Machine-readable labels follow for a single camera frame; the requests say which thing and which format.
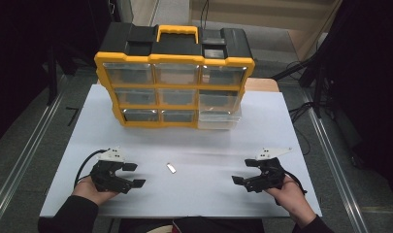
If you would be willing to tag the person's left hand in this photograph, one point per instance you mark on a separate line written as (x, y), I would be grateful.
(87, 192)

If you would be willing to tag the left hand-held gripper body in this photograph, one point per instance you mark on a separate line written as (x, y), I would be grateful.
(106, 178)

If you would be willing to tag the metal floor rail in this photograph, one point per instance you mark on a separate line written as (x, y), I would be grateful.
(336, 165)
(26, 149)

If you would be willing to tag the yellow black organizer case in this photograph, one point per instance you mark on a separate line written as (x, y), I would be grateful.
(176, 45)

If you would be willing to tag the clear plastic drawer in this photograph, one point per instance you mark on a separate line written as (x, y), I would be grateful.
(218, 121)

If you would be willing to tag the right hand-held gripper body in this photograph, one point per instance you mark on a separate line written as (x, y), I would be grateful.
(268, 178)

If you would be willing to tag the person's right hand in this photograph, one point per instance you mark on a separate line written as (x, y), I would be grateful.
(292, 200)

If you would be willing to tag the person's dark clothing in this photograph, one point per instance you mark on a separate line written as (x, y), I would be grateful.
(200, 226)

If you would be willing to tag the small silver metal piece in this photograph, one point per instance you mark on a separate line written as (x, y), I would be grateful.
(171, 168)

